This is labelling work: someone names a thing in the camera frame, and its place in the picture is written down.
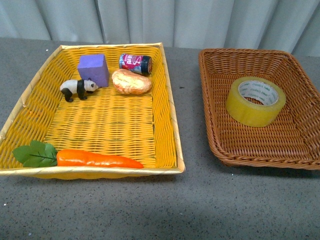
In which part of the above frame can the toy panda figurine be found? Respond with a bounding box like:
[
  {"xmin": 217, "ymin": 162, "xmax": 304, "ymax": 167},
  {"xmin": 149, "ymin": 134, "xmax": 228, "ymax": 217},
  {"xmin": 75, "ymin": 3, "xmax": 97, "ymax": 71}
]
[{"xmin": 59, "ymin": 78, "xmax": 99, "ymax": 103}]

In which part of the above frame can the toy bread loaf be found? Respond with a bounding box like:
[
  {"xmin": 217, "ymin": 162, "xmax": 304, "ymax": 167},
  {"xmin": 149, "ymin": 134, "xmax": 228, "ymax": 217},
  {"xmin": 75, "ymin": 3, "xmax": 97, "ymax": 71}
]
[{"xmin": 111, "ymin": 69, "xmax": 152, "ymax": 95}]

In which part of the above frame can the brown wicker basket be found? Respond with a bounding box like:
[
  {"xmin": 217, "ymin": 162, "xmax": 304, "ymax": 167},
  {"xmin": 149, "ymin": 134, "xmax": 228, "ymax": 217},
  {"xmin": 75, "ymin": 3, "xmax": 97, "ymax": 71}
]
[{"xmin": 198, "ymin": 48, "xmax": 320, "ymax": 170}]

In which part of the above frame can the purple foam cube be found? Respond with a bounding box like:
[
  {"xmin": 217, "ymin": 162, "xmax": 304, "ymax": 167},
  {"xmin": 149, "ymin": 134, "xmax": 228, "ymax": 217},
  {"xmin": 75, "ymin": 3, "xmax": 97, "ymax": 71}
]
[{"xmin": 77, "ymin": 54, "xmax": 110, "ymax": 88}]

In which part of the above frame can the orange toy carrot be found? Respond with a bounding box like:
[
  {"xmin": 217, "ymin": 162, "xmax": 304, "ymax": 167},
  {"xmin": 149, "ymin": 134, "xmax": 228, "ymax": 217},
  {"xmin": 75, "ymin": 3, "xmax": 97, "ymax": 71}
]
[{"xmin": 12, "ymin": 140, "xmax": 144, "ymax": 169}]

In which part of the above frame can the yellow woven basket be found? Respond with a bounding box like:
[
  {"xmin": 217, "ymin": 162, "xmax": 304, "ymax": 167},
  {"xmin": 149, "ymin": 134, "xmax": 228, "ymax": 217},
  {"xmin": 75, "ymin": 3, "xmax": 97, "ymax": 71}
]
[{"xmin": 0, "ymin": 43, "xmax": 186, "ymax": 180}]

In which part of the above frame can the yellowish packing tape roll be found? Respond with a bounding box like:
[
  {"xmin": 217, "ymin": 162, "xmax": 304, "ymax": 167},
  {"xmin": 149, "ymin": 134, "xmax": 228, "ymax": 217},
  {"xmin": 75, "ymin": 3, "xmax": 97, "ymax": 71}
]
[{"xmin": 225, "ymin": 76, "xmax": 286, "ymax": 127}]

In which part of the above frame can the grey-white curtain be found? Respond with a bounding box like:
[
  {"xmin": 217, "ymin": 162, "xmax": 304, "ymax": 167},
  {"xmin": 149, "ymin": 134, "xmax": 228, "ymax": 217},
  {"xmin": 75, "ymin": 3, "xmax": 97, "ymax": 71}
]
[{"xmin": 0, "ymin": 0, "xmax": 320, "ymax": 57}]

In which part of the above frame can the small red drink can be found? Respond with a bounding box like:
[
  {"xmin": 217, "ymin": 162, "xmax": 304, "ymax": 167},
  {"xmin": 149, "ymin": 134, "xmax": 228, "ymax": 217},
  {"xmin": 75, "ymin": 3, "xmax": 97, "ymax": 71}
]
[{"xmin": 118, "ymin": 53, "xmax": 153, "ymax": 75}]

